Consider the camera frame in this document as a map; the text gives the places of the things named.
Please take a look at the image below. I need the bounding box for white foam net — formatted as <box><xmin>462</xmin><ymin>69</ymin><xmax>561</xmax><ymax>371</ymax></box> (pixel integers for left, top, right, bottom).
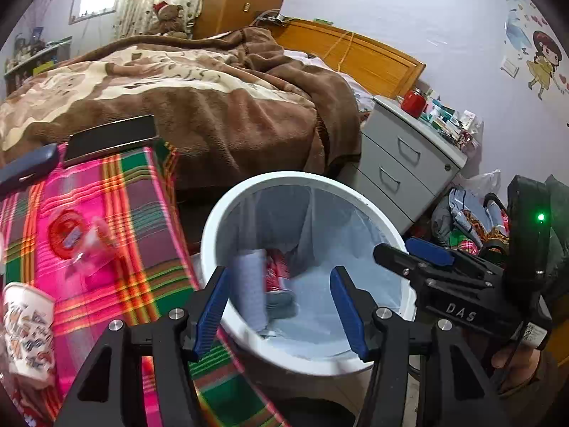
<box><xmin>229</xmin><ymin>250</ymin><xmax>268</xmax><ymax>333</ymax></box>

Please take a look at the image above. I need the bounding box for printed paper cup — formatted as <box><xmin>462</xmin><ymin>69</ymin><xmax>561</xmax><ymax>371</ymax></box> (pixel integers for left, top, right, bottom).
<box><xmin>3</xmin><ymin>281</ymin><xmax>56</xmax><ymax>389</ymax></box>

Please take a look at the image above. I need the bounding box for white trash bin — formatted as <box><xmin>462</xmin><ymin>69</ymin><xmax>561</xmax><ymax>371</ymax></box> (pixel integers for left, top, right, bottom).
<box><xmin>201</xmin><ymin>172</ymin><xmax>417</xmax><ymax>377</ymax></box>

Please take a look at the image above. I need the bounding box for person's right hand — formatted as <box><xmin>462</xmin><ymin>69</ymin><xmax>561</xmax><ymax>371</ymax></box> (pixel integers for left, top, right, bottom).
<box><xmin>491</xmin><ymin>346</ymin><xmax>541</xmax><ymax>392</ymax></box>

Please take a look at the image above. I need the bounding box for pile of clothes bags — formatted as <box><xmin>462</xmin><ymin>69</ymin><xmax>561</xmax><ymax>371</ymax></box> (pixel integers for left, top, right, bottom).
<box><xmin>431</xmin><ymin>170</ymin><xmax>509</xmax><ymax>257</ymax></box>

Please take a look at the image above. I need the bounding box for grey bedside drawer cabinet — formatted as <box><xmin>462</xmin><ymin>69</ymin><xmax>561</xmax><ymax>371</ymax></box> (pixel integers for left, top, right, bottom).
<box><xmin>339</xmin><ymin>95</ymin><xmax>467</xmax><ymax>233</ymax></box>

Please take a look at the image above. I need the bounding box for pink plaid tablecloth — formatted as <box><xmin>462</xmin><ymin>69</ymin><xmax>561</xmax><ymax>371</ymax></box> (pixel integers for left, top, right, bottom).
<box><xmin>0</xmin><ymin>139</ymin><xmax>291</xmax><ymax>427</ymax></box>

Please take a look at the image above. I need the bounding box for red mug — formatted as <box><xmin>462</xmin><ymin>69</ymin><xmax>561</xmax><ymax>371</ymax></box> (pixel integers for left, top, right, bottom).
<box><xmin>400</xmin><ymin>88</ymin><xmax>426</xmax><ymax>118</ymax></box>

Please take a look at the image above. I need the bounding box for wooden headboard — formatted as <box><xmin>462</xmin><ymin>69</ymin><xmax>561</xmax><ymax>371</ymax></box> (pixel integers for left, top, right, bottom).
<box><xmin>261</xmin><ymin>19</ymin><xmax>425</xmax><ymax>98</ymax></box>

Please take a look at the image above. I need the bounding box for black tablet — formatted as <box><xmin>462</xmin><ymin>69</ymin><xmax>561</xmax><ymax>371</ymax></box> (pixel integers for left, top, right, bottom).
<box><xmin>63</xmin><ymin>115</ymin><xmax>158</xmax><ymax>168</ymax></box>

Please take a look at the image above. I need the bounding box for brown patterned blanket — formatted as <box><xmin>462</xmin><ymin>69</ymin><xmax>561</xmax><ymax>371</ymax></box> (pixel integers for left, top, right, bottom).
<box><xmin>1</xmin><ymin>27</ymin><xmax>361</xmax><ymax>189</ymax></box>

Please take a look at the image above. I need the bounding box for dark blue glasses case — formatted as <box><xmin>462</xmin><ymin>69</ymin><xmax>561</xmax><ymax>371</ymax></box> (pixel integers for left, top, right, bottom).
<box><xmin>0</xmin><ymin>144</ymin><xmax>60</xmax><ymax>197</ymax></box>

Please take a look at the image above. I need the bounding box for teddy bear santa hat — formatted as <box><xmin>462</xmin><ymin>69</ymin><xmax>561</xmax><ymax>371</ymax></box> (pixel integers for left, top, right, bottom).
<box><xmin>147</xmin><ymin>1</ymin><xmax>188</xmax><ymax>39</ymax></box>

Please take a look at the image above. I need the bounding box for shelf with items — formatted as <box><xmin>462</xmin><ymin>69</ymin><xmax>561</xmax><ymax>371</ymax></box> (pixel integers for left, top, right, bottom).
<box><xmin>1</xmin><ymin>30</ymin><xmax>72</xmax><ymax>97</ymax></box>

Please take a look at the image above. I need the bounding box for girl wall sticker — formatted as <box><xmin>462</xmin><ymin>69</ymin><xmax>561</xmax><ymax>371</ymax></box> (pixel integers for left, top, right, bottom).
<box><xmin>527</xmin><ymin>30</ymin><xmax>568</xmax><ymax>100</ymax></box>

